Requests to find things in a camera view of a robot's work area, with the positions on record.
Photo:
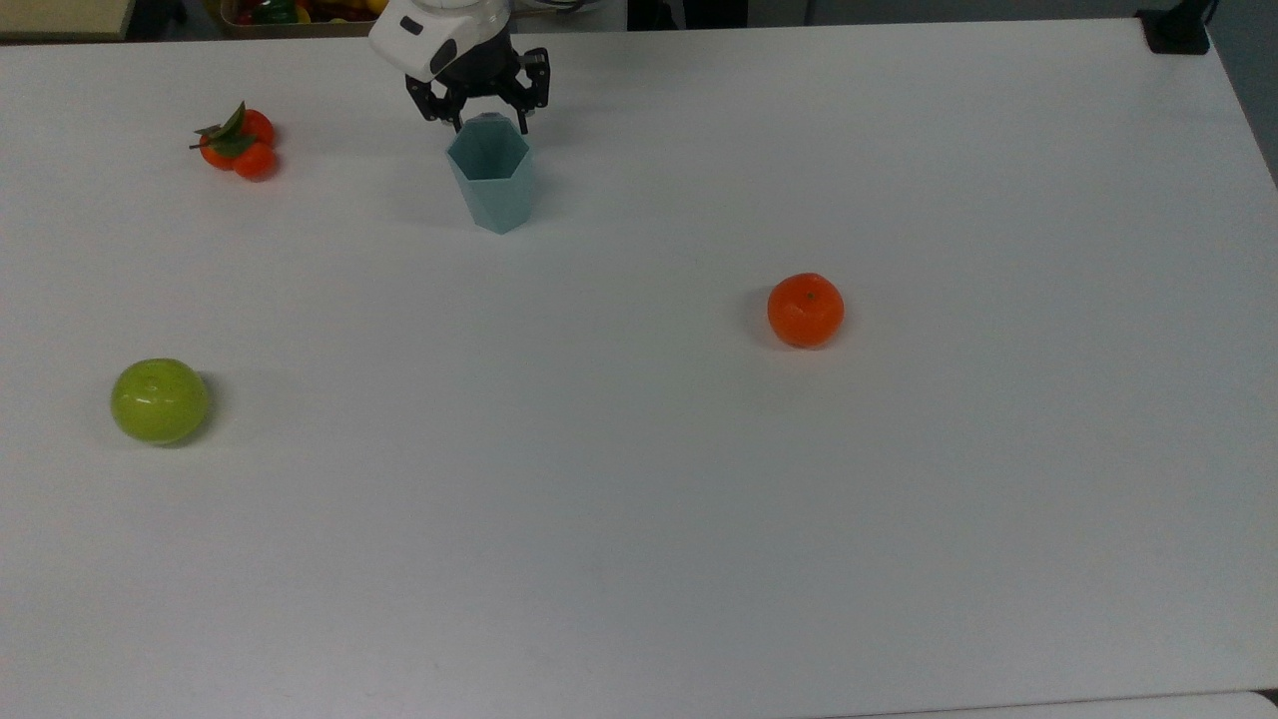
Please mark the small oranges cluster with leaves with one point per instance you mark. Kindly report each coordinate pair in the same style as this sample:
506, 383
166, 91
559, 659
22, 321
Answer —
255, 160

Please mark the basket of toy fruit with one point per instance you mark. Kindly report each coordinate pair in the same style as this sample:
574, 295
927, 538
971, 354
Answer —
300, 28

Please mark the teal hexagonal mug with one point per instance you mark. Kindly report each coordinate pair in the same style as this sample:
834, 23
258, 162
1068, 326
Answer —
494, 205

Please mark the orange tangerine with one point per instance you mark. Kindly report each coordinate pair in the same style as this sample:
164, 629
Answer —
805, 312

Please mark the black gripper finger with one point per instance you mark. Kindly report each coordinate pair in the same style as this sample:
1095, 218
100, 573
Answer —
534, 85
431, 100

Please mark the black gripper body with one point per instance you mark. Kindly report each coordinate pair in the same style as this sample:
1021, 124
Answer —
484, 72

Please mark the green apple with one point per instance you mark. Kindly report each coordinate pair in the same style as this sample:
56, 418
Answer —
158, 401

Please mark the light wooden table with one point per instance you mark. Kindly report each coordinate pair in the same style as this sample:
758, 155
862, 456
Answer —
60, 18

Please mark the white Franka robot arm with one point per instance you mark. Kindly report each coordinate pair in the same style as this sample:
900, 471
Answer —
419, 40

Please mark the black table clamp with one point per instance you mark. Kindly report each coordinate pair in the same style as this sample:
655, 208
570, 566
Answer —
1176, 35

